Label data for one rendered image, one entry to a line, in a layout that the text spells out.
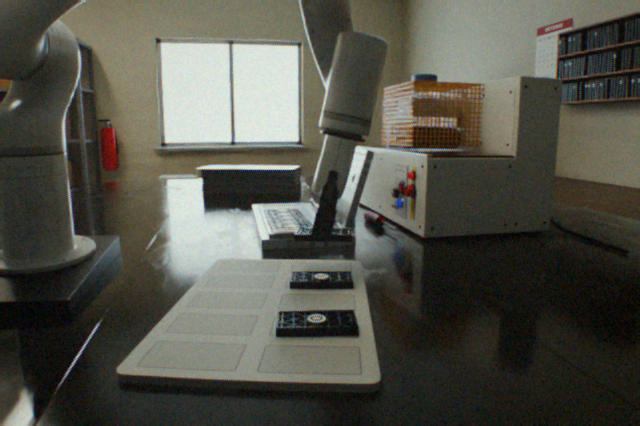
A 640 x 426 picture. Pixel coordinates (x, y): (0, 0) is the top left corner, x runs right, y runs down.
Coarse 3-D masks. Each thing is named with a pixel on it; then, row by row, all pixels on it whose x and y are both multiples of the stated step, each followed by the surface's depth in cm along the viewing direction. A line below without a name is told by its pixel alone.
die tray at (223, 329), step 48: (192, 288) 65; (240, 288) 65; (288, 288) 65; (336, 288) 65; (192, 336) 49; (240, 336) 49; (336, 336) 49; (192, 384) 41; (240, 384) 41; (288, 384) 40; (336, 384) 40
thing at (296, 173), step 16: (208, 176) 174; (224, 176) 173; (240, 176) 172; (256, 176) 171; (272, 176) 170; (288, 176) 169; (208, 192) 175; (224, 192) 174; (240, 192) 173; (256, 192) 172; (272, 192) 171; (288, 192) 171
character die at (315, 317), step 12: (288, 312) 54; (300, 312) 54; (312, 312) 53; (324, 312) 54; (336, 312) 53; (348, 312) 54; (276, 324) 50; (288, 324) 50; (300, 324) 50; (312, 324) 50; (324, 324) 51; (336, 324) 50; (348, 324) 51; (276, 336) 49; (288, 336) 49
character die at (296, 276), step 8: (296, 272) 69; (304, 272) 69; (312, 272) 69; (320, 272) 69; (328, 272) 69; (336, 272) 69; (344, 272) 69; (296, 280) 66; (304, 280) 65; (312, 280) 66; (320, 280) 65; (328, 280) 66; (336, 280) 65; (344, 280) 66; (352, 280) 65; (320, 288) 65
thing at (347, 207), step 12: (360, 156) 97; (372, 156) 91; (360, 168) 92; (348, 180) 102; (360, 180) 91; (312, 192) 131; (348, 192) 99; (360, 192) 92; (336, 204) 102; (348, 204) 94; (336, 216) 100; (348, 216) 92
